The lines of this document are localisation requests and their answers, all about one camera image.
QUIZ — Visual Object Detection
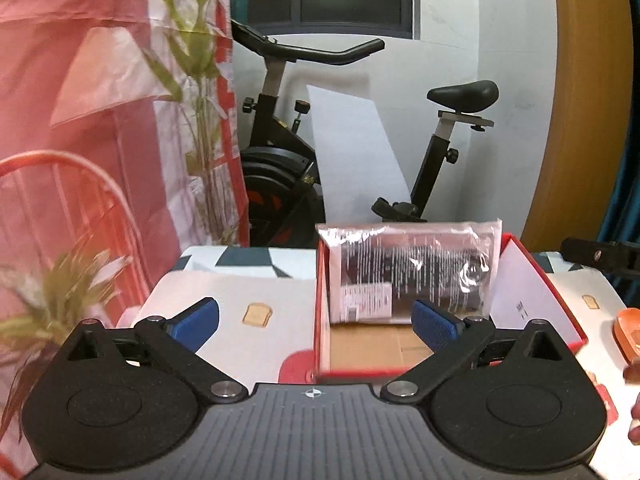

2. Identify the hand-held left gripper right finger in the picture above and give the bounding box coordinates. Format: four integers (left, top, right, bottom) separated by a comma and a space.
382, 299, 581, 403

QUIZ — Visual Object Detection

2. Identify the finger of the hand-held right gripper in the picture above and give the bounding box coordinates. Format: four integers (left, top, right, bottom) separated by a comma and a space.
560, 237, 640, 281

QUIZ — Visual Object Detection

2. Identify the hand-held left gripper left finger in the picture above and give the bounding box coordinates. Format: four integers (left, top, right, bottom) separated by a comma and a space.
52, 297, 248, 403

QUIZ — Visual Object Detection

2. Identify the strawberry print red box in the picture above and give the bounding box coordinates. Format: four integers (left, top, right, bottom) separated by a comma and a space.
312, 232, 588, 386

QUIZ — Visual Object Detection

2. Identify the person's right hand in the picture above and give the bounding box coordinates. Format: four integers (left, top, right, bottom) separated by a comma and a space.
622, 360, 640, 446

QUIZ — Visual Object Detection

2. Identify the clear plastic packet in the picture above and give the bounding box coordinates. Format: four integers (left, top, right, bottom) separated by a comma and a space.
316, 218, 502, 324

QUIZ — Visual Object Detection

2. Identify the orange object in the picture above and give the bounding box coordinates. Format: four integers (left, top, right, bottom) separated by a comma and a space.
616, 308, 640, 363

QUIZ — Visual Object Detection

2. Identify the teal curtain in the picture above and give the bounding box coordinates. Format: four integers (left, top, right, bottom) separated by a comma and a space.
597, 0, 640, 306

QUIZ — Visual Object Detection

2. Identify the wooden door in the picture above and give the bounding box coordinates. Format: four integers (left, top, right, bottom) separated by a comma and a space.
520, 0, 632, 256

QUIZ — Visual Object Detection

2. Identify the black exercise bike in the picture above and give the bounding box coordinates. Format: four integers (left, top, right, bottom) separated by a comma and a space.
231, 20, 501, 248

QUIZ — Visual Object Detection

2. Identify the white board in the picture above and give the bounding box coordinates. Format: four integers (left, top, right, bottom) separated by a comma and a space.
306, 84, 416, 223

